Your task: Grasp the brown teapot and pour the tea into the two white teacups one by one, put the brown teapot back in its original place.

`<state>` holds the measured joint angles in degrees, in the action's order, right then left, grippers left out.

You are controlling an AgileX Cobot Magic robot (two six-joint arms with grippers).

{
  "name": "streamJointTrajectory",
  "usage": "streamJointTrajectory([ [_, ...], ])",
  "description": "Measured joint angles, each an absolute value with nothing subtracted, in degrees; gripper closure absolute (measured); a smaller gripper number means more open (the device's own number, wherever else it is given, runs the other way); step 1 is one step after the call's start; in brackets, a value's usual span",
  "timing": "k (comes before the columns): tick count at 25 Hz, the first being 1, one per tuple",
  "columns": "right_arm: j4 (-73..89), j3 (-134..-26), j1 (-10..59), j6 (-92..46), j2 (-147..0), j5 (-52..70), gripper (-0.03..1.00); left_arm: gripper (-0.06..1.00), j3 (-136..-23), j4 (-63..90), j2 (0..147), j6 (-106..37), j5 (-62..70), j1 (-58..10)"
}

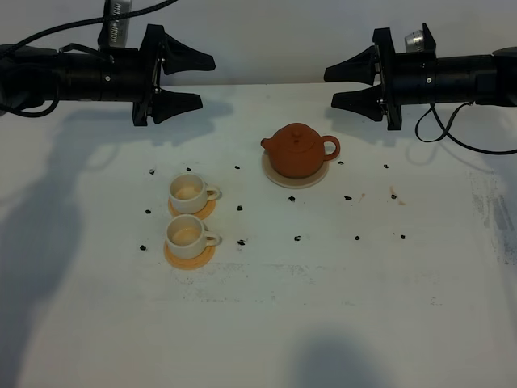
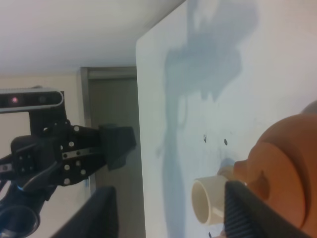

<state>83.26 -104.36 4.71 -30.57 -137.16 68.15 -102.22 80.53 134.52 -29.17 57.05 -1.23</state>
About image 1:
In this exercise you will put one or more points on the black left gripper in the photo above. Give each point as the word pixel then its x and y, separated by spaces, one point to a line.
pixel 131 74

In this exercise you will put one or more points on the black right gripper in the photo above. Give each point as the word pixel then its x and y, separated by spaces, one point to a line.
pixel 404 78

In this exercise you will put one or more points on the brown clay teapot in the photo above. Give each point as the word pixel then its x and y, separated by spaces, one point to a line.
pixel 297 151

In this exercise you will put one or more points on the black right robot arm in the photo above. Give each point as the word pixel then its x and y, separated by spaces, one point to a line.
pixel 481 79

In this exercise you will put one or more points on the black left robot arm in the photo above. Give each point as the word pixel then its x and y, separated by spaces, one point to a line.
pixel 35 80

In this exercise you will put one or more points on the beige round teapot saucer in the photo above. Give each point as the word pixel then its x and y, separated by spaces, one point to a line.
pixel 292 183

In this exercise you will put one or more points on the far white teacup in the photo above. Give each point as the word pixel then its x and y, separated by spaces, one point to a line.
pixel 189 193

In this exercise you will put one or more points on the white teacup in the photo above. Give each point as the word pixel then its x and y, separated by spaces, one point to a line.
pixel 188 237
pixel 189 193

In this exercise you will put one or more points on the far orange round coaster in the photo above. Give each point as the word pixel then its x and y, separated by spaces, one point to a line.
pixel 205 212

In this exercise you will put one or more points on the orange round coaster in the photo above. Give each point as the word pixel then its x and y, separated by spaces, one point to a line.
pixel 190 262
pixel 205 212

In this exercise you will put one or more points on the near white teacup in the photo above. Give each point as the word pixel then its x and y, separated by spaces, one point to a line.
pixel 188 237

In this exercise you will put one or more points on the near orange round coaster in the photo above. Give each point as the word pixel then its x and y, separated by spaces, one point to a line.
pixel 190 262

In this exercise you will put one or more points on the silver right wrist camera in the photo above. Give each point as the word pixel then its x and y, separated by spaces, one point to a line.
pixel 415 42

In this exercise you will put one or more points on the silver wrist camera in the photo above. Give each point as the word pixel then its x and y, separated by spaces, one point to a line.
pixel 415 42
pixel 114 33

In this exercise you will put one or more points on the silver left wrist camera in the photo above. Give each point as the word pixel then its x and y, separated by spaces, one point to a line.
pixel 114 33

